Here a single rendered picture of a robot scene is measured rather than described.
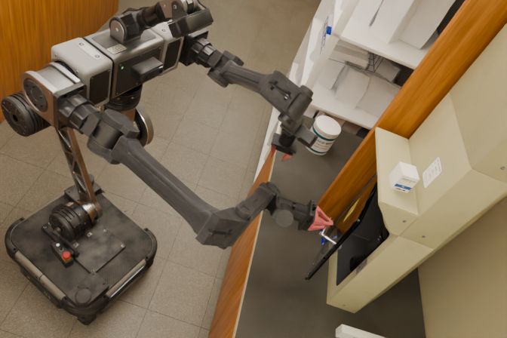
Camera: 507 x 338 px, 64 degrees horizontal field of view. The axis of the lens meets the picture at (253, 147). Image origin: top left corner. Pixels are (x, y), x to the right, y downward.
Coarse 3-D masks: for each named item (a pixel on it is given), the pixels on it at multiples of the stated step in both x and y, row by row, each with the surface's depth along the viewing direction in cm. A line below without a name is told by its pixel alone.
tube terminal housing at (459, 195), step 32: (448, 96) 116; (448, 128) 109; (416, 160) 120; (448, 160) 104; (416, 192) 113; (448, 192) 100; (480, 192) 98; (416, 224) 109; (448, 224) 107; (384, 256) 121; (416, 256) 118; (352, 288) 136; (384, 288) 132
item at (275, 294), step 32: (288, 160) 190; (320, 160) 197; (288, 192) 177; (320, 192) 183; (256, 256) 150; (288, 256) 155; (256, 288) 141; (288, 288) 145; (320, 288) 149; (416, 288) 163; (256, 320) 134; (288, 320) 137; (320, 320) 141; (352, 320) 145; (384, 320) 149; (416, 320) 153
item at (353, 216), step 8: (376, 176) 137; (376, 184) 129; (368, 192) 130; (360, 200) 137; (368, 200) 123; (360, 208) 125; (344, 216) 151; (352, 216) 130; (360, 216) 117; (336, 224) 156; (344, 224) 136; (352, 224) 118; (336, 232) 140; (344, 232) 123; (336, 240) 128; (328, 248) 134; (320, 256) 142; (312, 264) 147; (320, 264) 135; (312, 272) 139
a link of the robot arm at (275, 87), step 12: (240, 60) 132; (216, 72) 134; (228, 72) 127; (240, 72) 121; (252, 72) 116; (276, 72) 105; (228, 84) 134; (240, 84) 126; (252, 84) 112; (264, 84) 106; (276, 84) 105; (288, 84) 105; (264, 96) 104; (276, 96) 105; (300, 96) 106; (276, 108) 109; (288, 108) 106; (300, 108) 107
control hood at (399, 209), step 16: (384, 144) 124; (400, 144) 127; (384, 160) 119; (400, 160) 121; (384, 176) 114; (384, 192) 109; (400, 192) 111; (384, 208) 108; (400, 208) 107; (416, 208) 109; (400, 224) 110
